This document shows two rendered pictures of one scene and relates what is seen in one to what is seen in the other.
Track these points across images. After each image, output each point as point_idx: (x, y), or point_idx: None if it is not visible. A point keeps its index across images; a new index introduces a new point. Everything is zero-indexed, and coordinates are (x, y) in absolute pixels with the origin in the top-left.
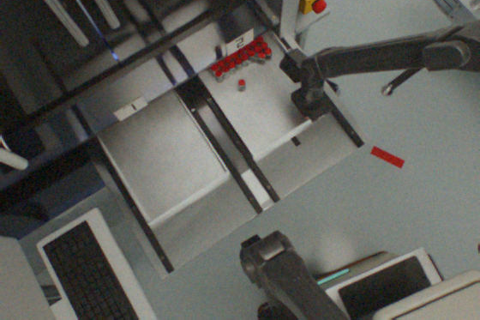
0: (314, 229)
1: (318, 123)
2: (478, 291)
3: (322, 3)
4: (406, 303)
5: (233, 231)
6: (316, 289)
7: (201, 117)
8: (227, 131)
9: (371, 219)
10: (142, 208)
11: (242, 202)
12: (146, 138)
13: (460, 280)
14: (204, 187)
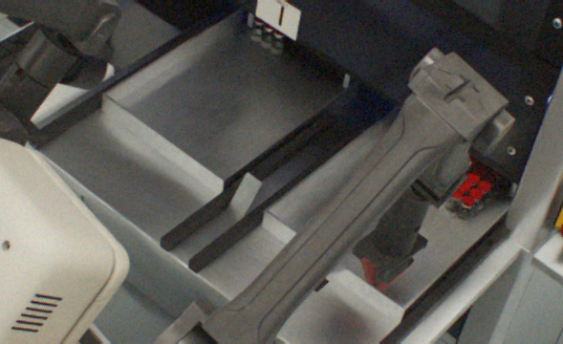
0: None
1: (366, 313)
2: (94, 231)
3: None
4: (54, 173)
5: (119, 217)
6: None
7: (311, 144)
8: (296, 176)
9: None
10: (125, 96)
11: (174, 221)
12: (246, 82)
13: (106, 232)
14: (184, 154)
